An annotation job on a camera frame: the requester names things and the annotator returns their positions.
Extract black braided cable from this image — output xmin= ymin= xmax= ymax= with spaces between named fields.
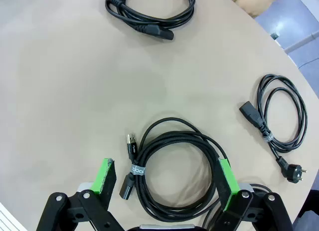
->
xmin=119 ymin=117 xmax=229 ymax=222

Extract person's right hand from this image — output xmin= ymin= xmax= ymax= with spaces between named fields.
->
xmin=234 ymin=0 xmax=291 ymax=19

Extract thick black power cable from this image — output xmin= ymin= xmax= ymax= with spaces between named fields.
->
xmin=102 ymin=0 xmax=196 ymax=41

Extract thin black Schuko plug cable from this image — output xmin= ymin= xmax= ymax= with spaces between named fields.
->
xmin=239 ymin=73 xmax=309 ymax=184

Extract white slatted panel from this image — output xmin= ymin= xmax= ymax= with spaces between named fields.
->
xmin=0 ymin=202 xmax=28 ymax=231

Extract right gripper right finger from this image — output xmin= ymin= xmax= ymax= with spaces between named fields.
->
xmin=211 ymin=158 xmax=295 ymax=231

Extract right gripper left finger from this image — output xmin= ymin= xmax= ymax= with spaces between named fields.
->
xmin=36 ymin=157 xmax=123 ymax=231

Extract grey floor rail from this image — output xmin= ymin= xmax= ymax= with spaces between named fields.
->
xmin=284 ymin=31 xmax=319 ymax=68

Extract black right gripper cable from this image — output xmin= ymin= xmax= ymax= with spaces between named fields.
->
xmin=249 ymin=183 xmax=274 ymax=193

